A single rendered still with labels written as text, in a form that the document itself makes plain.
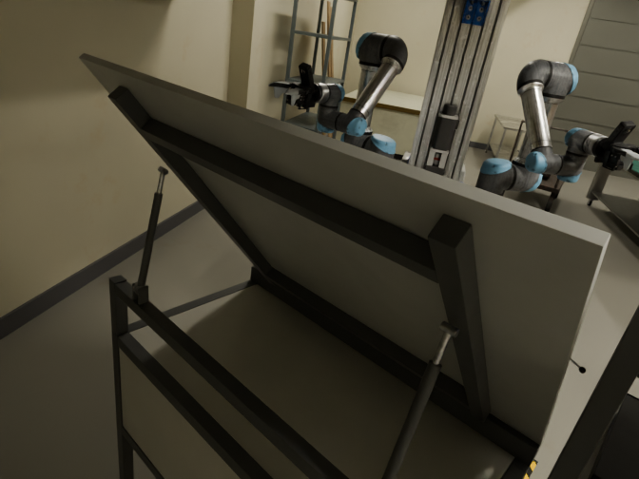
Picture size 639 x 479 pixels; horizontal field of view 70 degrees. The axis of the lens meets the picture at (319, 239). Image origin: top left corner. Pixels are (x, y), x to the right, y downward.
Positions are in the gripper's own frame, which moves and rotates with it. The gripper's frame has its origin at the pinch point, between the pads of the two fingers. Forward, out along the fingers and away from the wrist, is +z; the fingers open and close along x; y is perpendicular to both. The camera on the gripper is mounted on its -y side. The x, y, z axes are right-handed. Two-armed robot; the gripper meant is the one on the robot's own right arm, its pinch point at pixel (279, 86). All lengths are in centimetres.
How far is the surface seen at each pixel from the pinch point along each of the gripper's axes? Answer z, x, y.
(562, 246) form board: 69, -111, -19
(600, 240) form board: 71, -113, -22
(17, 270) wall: 51, 118, 141
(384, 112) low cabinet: -534, 269, 126
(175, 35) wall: -92, 203, 28
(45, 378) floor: 61, 61, 168
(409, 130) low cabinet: -554, 225, 141
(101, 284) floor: 0, 127, 177
